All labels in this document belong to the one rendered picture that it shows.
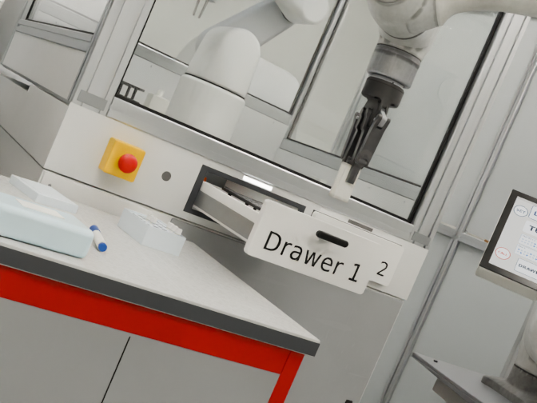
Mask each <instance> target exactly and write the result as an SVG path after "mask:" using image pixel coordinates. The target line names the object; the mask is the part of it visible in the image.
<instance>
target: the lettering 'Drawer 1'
mask: <svg viewBox="0 0 537 403"><path fill-rule="evenodd" d="M272 233H273V234H275V235H277V236H278V237H279V241H278V244H277V246H276V247H275V248H274V249H270V248H267V244H268V243H269V239H270V237H271V236H272ZM280 243H281V236H280V235H279V234H278V233H275V232H273V231H270V234H269V236H268V239H267V241H266V242H265V246H264V248H263V249H266V250H269V251H274V250H276V249H278V247H279V246H280ZM287 245H292V243H288V244H287V242H285V244H284V247H283V249H282V251H281V253H280V255H282V254H283V252H284V249H285V247H286V246H287ZM294 248H299V249H300V252H297V251H292V252H291V253H290V258H291V259H293V260H297V261H299V259H300V256H301V254H302V248H301V247H300V246H298V245H295V246H294ZM308 252H309V250H307V253H306V258H305V262H304V263H305V264H308V262H309V261H310V259H311V258H312V256H313V259H312V266H313V267H314V265H315V264H316V263H317V262H318V260H319V259H320V257H321V256H322V255H320V256H319V257H318V258H317V259H316V261H315V262H314V259H315V255H316V253H314V252H313V253H312V255H311V256H310V258H309V259H308ZM293 253H298V254H299V255H298V257H296V258H293V257H292V254H293ZM327 259H328V260H330V261H331V264H328V263H326V262H324V261H325V260H327ZM323 264H325V265H329V266H332V259H331V258H330V257H326V258H325V259H324V260H323V261H322V262H321V265H320V267H321V269H322V270H323V271H325V272H329V270H330V269H324V268H323ZM338 265H344V263H343V262H341V263H340V262H339V261H338V262H337V263H336V267H335V269H334V270H333V273H332V274H334V273H335V272H336V269H337V267H338ZM354 266H357V268H356V271H355V273H354V275H353V277H352V279H351V278H349V279H348V280H350V281H354V282H356V280H354V278H355V276H356V273H357V271H358V269H359V268H360V265H359V264H355V265H354Z"/></svg>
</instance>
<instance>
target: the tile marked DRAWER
mask: <svg viewBox="0 0 537 403"><path fill-rule="evenodd" d="M514 271H516V272H519V273H521V274H524V275H526V276H528V277H531V278H533V279H535V280H537V265H535V264H533V263H531V262H529V261H526V260H523V259H522V258H520V257H519V258H518V260H517V262H516V264H515V268H514Z"/></svg>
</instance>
